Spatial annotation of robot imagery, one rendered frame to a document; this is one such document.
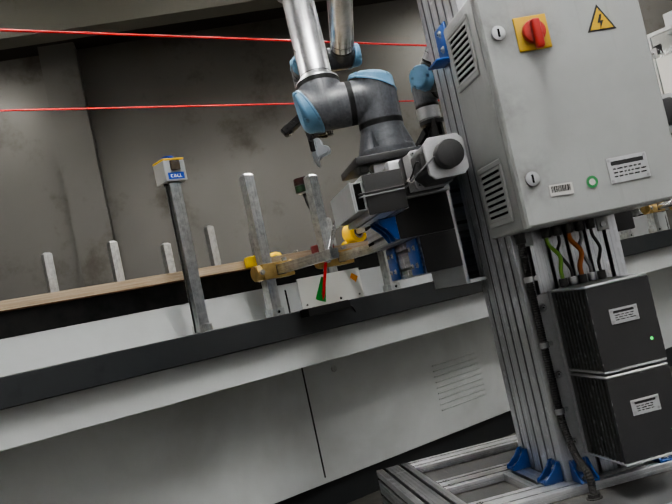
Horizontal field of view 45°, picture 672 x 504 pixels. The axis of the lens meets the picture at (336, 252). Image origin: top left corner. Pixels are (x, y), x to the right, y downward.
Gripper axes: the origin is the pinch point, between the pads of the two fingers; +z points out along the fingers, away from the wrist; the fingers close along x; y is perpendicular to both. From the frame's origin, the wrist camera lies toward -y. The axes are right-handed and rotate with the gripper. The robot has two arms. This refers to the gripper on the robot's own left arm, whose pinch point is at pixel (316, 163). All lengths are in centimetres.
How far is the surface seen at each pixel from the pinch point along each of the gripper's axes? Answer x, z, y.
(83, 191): 382, -90, -251
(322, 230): 5.9, 21.2, -3.6
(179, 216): -30, 11, -39
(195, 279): -30, 30, -38
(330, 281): 4.1, 38.4, -4.4
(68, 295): -41, 27, -72
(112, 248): 63, 4, -101
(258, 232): -11.9, 18.9, -21.0
